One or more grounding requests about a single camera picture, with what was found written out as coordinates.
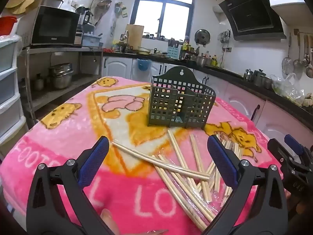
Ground turquoise knife block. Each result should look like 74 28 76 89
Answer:
167 39 181 60

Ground white kitchen cabinets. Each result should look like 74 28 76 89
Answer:
102 56 313 152

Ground black range hood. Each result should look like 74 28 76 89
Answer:
218 0 287 42

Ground bunch of chopsticks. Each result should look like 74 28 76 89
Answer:
112 128 244 232

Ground red plastic basin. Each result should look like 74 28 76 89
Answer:
0 16 18 36

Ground printed pink blanket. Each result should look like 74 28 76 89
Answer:
0 76 284 235

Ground steel wire strainer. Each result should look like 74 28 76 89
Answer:
281 33 293 76

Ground white plastic drawer unit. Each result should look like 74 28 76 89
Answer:
0 35 29 152

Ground dark framed window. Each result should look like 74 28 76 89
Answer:
130 0 197 40

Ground black blender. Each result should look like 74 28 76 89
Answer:
75 5 92 45

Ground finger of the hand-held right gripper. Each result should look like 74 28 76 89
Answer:
267 138 297 169
284 134 309 157

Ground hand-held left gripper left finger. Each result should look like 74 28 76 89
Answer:
26 136 115 235

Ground metal shelf rack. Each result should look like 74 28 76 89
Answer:
18 46 104 128

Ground hanging kitchen utensils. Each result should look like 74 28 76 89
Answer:
219 29 231 44

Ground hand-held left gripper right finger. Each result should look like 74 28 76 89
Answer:
207 135 289 235

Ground steel pot with lid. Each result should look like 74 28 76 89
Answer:
39 0 64 9

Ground black microwave oven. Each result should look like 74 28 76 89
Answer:
30 5 82 47

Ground person's left hand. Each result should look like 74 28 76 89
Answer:
101 209 170 235

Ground clear plastic bag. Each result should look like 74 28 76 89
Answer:
270 73 306 103

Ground stacked steel pots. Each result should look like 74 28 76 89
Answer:
48 63 74 90

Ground blue hanging bin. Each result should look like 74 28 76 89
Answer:
137 58 152 72

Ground blue-grey dish rack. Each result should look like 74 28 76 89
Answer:
82 32 103 47

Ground steel ladle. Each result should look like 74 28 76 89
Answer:
306 34 313 79
293 31 304 69

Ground wooden cutting board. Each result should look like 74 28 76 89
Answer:
126 24 145 52

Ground black kitchen countertop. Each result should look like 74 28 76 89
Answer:
103 50 313 125

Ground dark green utensil holder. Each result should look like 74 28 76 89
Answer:
147 66 217 129

